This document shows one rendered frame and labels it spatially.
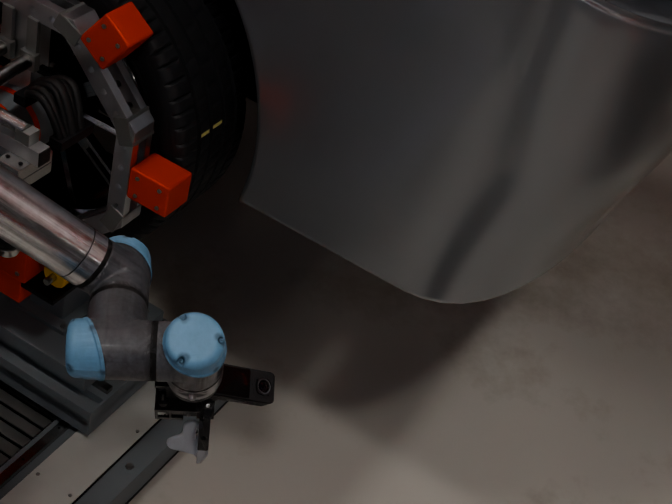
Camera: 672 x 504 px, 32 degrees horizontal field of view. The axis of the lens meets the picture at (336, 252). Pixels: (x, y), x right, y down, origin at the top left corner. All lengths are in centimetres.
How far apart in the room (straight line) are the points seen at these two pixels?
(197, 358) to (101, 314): 14
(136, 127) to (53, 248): 70
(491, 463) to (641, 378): 64
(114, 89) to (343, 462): 122
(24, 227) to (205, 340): 26
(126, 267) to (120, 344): 13
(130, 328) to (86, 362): 7
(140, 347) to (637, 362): 234
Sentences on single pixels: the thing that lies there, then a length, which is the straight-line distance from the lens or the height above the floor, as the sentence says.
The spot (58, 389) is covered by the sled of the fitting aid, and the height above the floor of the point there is 15.
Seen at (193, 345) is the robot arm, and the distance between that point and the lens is 144.
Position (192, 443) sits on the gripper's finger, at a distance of 171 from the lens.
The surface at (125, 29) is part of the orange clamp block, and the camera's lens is 212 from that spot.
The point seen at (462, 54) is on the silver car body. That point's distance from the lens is 203.
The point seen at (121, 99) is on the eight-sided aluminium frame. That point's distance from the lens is 218.
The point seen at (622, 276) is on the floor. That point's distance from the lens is 389.
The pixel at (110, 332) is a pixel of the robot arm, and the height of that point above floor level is 118.
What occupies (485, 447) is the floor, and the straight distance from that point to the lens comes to 315.
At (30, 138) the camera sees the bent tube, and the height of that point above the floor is 100.
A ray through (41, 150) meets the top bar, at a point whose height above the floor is 98.
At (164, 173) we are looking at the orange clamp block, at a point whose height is 88.
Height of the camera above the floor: 221
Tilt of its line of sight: 39 degrees down
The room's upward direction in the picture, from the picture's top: 16 degrees clockwise
